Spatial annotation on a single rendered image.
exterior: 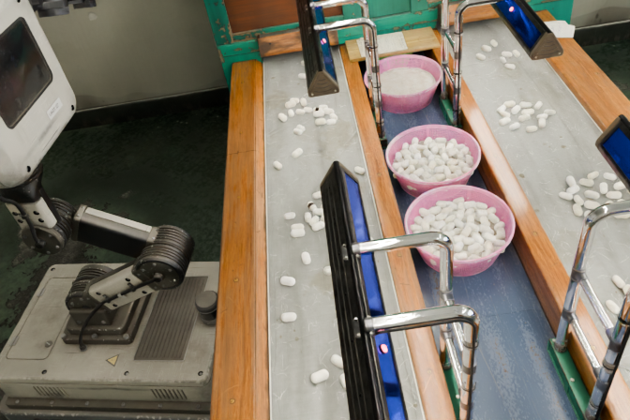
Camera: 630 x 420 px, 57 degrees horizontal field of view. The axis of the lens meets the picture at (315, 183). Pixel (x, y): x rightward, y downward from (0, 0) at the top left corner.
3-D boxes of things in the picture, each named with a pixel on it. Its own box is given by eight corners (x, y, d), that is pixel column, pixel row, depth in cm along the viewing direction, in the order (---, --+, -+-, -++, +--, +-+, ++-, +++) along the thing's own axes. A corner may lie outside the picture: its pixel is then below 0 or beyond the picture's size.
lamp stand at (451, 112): (453, 138, 183) (456, 5, 154) (438, 103, 198) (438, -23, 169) (513, 128, 182) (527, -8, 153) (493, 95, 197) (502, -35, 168)
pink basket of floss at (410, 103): (412, 128, 190) (411, 104, 184) (351, 104, 206) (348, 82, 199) (457, 89, 203) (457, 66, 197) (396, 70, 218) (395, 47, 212)
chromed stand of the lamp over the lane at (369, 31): (329, 158, 184) (307, 30, 155) (323, 123, 200) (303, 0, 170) (387, 149, 184) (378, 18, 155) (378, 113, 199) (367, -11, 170)
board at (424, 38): (350, 63, 210) (350, 59, 209) (345, 43, 221) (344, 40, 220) (440, 47, 209) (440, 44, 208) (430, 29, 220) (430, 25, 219)
